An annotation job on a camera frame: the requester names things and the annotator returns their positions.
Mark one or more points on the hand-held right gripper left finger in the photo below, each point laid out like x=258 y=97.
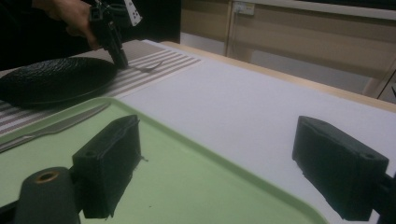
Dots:
x=106 y=168

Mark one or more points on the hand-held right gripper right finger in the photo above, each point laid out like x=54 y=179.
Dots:
x=339 y=174

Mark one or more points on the silver fork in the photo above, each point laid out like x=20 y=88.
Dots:
x=149 y=68

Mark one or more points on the silver knife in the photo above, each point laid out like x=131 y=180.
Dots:
x=59 y=126

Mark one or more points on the green tray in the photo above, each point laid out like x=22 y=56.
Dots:
x=174 y=186

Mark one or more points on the black textured plate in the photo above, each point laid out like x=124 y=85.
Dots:
x=53 y=81

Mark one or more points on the striped placemat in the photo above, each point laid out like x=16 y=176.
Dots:
x=149 y=67

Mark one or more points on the light wooden table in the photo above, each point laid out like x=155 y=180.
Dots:
x=280 y=76

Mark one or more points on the white label sticker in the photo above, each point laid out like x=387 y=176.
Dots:
x=244 y=8

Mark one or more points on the light wooden shelf unit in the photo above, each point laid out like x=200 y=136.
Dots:
x=311 y=37

